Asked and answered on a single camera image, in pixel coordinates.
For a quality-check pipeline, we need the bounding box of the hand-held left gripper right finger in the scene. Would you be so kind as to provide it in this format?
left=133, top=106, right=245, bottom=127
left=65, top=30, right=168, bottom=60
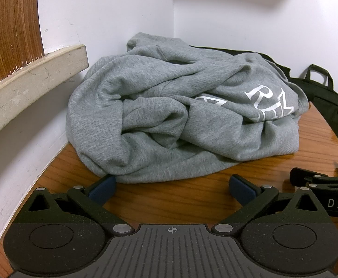
left=211, top=174, right=330, bottom=235

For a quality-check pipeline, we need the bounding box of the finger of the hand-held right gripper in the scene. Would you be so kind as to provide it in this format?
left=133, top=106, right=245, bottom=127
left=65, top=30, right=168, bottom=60
left=290, top=167, right=338, bottom=186

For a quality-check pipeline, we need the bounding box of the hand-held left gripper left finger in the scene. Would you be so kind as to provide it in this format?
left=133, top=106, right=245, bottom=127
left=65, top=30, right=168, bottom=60
left=27, top=174, right=135, bottom=236

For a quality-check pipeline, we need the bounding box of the grey printed sweatshirt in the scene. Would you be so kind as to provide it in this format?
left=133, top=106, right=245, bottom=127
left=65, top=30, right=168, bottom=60
left=65, top=32, right=310, bottom=184

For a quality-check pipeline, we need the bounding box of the beige window sill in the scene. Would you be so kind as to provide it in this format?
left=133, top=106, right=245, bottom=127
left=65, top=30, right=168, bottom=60
left=0, top=44, right=89, bottom=149

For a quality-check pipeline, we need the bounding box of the dark bag with handle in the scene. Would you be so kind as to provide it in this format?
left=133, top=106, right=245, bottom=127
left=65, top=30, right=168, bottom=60
left=288, top=64, right=338, bottom=151

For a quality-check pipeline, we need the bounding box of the wooden window frame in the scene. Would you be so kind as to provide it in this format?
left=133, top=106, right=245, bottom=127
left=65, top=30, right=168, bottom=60
left=0, top=0, right=45, bottom=90

